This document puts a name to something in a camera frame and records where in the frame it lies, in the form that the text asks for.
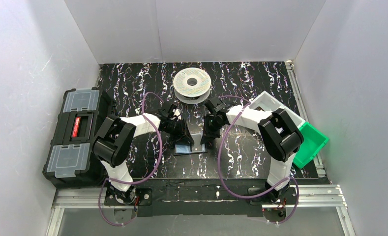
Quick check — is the grey striped credit card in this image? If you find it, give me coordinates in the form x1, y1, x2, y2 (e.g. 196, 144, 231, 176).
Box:
191, 133, 207, 153

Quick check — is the black plastic toolbox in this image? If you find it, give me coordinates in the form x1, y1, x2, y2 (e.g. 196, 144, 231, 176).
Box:
42, 87, 116, 189

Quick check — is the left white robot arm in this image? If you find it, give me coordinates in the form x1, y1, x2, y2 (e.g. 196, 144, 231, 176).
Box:
90, 102, 194, 205

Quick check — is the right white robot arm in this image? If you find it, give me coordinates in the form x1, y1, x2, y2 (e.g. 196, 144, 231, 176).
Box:
201, 97, 304, 200

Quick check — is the white filament spool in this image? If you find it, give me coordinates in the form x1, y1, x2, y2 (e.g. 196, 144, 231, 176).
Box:
173, 67, 211, 104

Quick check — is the white plastic bin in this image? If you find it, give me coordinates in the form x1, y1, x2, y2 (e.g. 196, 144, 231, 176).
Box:
249, 91, 306, 129

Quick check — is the green plastic bin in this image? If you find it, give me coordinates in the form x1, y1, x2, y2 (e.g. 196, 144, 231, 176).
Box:
293, 122, 329, 169

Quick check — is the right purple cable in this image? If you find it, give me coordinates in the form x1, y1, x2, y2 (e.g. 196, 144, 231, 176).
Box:
217, 95, 300, 225

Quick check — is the purple cable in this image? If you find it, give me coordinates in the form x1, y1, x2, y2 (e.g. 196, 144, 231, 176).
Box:
217, 95, 300, 225
98, 91, 164, 227

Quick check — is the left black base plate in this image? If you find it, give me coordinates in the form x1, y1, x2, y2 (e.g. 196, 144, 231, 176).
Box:
103, 187, 152, 206

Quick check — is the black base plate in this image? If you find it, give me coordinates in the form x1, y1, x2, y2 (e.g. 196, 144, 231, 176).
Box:
103, 187, 152, 206
248, 186, 298, 208

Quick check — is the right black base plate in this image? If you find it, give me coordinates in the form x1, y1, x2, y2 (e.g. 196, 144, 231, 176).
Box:
248, 186, 298, 208

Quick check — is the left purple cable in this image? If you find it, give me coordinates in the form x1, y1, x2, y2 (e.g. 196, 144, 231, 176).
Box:
98, 91, 164, 227

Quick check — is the aluminium frame rail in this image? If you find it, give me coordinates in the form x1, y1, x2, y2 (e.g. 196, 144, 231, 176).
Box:
46, 184, 356, 236

